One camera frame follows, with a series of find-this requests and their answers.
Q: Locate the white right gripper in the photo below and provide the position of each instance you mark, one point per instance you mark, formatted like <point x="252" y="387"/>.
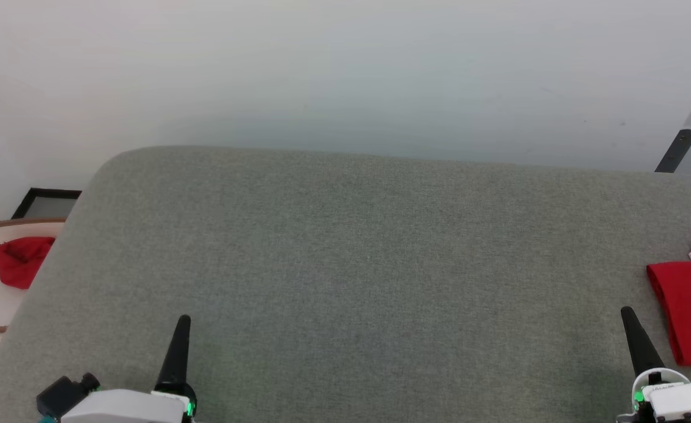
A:
<point x="683" y="402"/>

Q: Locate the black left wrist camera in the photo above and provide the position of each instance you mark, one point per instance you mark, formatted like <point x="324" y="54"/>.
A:
<point x="63" y="395"/>

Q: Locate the black framed floor panel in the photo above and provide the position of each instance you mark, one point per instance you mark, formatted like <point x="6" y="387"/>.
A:
<point x="46" y="204"/>

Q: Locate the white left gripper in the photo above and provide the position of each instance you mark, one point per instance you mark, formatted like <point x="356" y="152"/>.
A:
<point x="122" y="407"/>

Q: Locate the plain red cloth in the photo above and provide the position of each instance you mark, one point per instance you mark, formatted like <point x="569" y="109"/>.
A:
<point x="22" y="261"/>

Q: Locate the grey fabric sofa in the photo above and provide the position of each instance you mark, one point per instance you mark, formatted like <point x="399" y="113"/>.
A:
<point x="345" y="282"/>

